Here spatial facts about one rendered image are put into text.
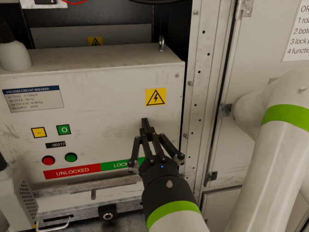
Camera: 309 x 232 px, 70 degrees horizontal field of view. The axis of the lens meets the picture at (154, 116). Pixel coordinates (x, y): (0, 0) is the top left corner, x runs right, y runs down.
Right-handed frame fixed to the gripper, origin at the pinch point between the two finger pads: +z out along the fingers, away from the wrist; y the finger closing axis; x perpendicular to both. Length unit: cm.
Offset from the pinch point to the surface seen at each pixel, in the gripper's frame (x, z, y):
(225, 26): 23.0, 9.9, 23.4
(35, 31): 12, 72, -41
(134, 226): -38.4, -2.6, -5.2
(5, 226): -37, 6, -48
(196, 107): -0.8, 9.8, 18.0
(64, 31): 12, 72, -27
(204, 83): 7.1, 9.9, 19.7
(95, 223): -38.4, 1.3, -18.5
